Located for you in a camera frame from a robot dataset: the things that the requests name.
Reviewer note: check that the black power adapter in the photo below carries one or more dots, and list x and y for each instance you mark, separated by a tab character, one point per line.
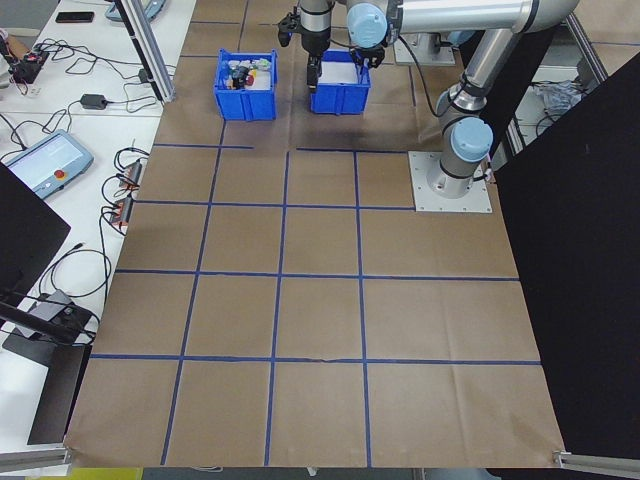
144	76
94	101

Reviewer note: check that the yellow push button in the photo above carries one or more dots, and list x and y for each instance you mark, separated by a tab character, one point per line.
250	70

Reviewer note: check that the grey usb hub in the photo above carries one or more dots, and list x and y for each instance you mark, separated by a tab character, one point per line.
123	212
133	174

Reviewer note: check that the aluminium table edge rail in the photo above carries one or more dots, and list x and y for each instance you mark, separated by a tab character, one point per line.
600	460
35	459

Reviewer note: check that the grey teach pendant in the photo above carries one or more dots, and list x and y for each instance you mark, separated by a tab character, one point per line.
50	160

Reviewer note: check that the black monitor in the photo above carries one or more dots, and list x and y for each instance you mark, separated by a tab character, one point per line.
25	235

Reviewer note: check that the aluminium profile post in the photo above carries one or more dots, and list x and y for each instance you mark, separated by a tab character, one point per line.
150	65

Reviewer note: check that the red mushroom push button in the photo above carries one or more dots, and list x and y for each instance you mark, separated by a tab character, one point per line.
251	77

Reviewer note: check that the black smartphone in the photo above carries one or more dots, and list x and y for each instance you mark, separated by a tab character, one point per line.
75	17

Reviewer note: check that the white square base plate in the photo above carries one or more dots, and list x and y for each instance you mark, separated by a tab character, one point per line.
425	200
405	57

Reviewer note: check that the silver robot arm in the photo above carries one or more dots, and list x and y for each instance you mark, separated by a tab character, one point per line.
475	145

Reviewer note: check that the metal V-shaped frame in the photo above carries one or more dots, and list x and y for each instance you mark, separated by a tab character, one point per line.
590	50

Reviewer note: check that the white foam bin liner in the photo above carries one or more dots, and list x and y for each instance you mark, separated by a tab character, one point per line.
340	72

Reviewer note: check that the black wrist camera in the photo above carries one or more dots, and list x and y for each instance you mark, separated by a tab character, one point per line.
289	30

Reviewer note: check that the blue storage bin with capacitors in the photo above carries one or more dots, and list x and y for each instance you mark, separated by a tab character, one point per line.
340	100

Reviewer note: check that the white power strip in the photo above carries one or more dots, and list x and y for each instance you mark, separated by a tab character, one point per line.
32	91

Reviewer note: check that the white crumpled plastic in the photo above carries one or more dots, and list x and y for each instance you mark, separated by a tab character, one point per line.
555	97

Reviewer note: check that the grey flat device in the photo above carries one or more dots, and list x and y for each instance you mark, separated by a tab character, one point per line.
50	305

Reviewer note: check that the blue storage bin with buttons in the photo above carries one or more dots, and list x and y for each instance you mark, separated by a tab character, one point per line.
245	107

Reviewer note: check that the black frame cover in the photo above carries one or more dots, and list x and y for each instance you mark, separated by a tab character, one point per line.
575	250

